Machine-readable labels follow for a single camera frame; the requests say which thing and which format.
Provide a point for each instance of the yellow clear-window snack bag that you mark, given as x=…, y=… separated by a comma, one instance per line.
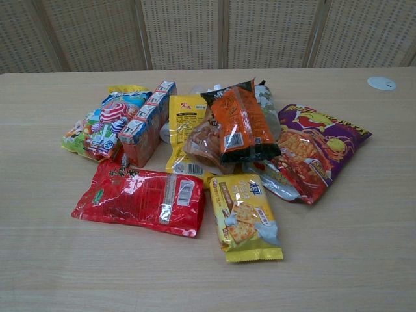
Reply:
x=185, y=130

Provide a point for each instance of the orange and black snack bag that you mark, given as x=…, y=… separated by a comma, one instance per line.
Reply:
x=247, y=126

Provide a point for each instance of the silver foil snack bag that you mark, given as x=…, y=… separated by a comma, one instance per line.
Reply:
x=276, y=182

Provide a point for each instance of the white green-print snack bag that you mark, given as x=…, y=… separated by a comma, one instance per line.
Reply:
x=268, y=107

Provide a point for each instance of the red snack bag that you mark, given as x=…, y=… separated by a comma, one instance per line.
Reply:
x=130, y=198

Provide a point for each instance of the purple chips bag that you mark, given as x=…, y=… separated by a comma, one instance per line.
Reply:
x=320, y=146

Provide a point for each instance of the orange drink carton multipack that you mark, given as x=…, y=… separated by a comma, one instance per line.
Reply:
x=146, y=130

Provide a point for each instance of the yellow cracker packet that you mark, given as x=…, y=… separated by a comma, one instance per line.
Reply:
x=243, y=214

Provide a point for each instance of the colourful lollipop candy bag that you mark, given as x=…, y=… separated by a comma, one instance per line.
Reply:
x=97, y=126

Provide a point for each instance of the beige perforated folding screen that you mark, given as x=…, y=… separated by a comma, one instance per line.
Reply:
x=208, y=32

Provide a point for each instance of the round grey table grommet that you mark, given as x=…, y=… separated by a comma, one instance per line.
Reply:
x=382, y=83

